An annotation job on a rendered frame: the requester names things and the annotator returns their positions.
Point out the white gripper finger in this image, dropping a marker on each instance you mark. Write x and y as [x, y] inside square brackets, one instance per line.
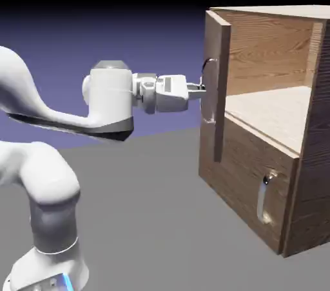
[194, 85]
[196, 94]

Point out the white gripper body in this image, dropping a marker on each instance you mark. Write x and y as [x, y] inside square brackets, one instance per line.
[171, 94]

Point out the wooden cabinet door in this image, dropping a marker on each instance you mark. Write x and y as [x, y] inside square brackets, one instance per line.
[219, 45]

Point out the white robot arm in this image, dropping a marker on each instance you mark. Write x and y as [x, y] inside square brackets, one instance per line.
[108, 94]

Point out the wooden cabinet drawer front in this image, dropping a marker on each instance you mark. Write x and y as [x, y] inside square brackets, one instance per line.
[242, 167]

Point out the wooden cabinet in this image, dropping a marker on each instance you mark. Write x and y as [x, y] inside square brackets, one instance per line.
[283, 141]

